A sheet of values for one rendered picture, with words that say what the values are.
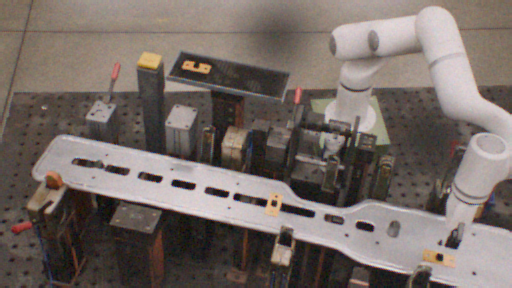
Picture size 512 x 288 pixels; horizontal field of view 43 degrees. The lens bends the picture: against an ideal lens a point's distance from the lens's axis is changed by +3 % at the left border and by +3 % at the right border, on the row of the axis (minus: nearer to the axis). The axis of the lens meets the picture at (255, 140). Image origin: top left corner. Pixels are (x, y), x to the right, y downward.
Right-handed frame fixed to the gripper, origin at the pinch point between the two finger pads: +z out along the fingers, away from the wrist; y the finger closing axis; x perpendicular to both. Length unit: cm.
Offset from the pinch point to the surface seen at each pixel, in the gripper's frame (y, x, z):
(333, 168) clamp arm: -17.6, -32.2, 5.2
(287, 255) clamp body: 13.9, -39.2, 7.9
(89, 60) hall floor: -163, -185, 112
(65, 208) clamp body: 12, -102, 12
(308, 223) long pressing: -1.4, -35.8, 12.3
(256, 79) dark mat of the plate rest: -39, -61, -4
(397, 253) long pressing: 1.6, -10.9, 12.4
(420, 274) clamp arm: 13.0, -6.4, 3.5
